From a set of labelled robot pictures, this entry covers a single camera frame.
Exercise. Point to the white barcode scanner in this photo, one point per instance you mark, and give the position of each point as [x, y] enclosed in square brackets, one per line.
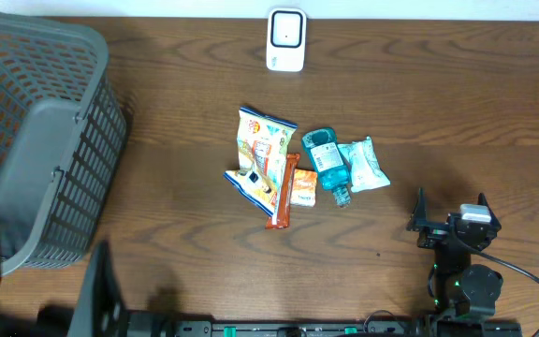
[286, 40]

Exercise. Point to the yellow snack bag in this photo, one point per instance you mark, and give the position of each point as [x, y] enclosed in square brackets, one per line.
[262, 144]

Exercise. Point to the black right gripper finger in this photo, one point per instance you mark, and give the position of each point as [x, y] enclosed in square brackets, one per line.
[482, 201]
[420, 210]

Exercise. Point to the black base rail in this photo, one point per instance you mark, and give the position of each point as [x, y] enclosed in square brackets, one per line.
[379, 327]

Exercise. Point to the white tissue pack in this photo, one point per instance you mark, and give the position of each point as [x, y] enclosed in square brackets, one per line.
[365, 171]

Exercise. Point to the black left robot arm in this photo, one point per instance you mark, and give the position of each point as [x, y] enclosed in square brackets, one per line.
[100, 310]

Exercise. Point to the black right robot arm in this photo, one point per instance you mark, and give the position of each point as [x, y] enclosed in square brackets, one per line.
[462, 291]

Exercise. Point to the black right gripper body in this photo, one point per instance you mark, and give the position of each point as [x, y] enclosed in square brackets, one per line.
[432, 235]

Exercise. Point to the blue mouthwash bottle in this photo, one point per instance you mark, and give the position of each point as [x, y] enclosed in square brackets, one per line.
[321, 146]

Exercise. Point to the orange brown snack bar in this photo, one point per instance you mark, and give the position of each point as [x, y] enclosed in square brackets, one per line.
[281, 219]

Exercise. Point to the grey plastic shopping basket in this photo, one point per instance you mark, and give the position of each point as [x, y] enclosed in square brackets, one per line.
[62, 133]

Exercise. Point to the small orange packet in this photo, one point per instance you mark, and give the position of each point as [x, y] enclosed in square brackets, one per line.
[304, 188]

